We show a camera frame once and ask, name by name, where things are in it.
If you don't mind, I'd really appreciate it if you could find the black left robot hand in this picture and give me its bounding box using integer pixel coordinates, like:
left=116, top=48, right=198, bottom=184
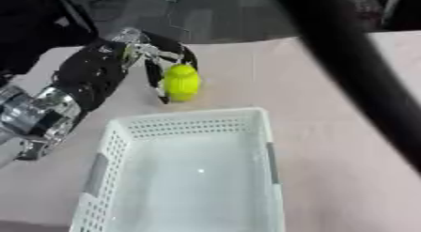
left=49, top=27, right=201, bottom=114

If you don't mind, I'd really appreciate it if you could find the lime green toy fruit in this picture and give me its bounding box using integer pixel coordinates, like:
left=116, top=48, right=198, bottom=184
left=161, top=63, right=204, bottom=102

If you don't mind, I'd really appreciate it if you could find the white perforated plastic basket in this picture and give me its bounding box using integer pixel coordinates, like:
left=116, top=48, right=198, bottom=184
left=67, top=106, right=288, bottom=232

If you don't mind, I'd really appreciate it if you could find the thick black tube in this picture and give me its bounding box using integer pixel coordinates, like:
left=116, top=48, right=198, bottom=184
left=271, top=0, right=421, bottom=164

